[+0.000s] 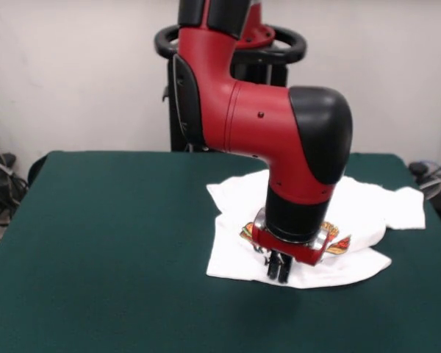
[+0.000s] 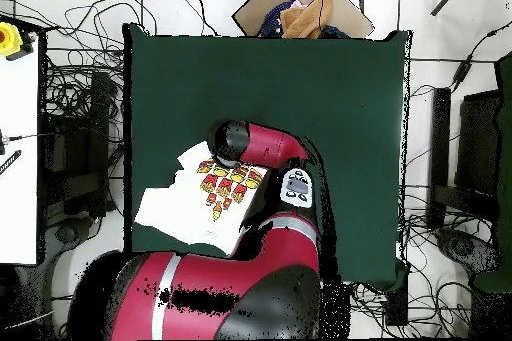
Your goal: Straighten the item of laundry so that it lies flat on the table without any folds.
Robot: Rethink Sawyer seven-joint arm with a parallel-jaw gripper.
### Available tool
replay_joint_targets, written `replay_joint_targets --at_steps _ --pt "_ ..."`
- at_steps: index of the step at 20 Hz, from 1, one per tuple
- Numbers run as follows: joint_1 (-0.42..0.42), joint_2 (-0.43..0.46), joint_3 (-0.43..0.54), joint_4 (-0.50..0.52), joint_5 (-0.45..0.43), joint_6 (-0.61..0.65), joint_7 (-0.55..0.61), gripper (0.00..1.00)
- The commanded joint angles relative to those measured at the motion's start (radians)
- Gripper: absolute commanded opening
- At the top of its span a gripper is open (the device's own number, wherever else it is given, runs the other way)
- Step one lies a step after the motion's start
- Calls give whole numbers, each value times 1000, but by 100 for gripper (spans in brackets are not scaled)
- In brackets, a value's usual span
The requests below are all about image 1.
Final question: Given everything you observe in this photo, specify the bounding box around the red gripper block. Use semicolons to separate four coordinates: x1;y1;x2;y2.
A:
251;207;334;285

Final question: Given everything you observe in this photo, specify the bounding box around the white printed t-shirt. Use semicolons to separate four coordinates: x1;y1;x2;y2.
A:
205;170;426;290

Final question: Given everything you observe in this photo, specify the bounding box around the dark green table cloth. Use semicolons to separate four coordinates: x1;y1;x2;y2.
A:
0;150;441;353

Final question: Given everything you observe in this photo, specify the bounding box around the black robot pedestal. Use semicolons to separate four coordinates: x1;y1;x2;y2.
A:
154;22;308;154

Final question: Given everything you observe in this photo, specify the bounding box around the black cable tangle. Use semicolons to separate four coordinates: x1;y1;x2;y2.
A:
0;117;30;258

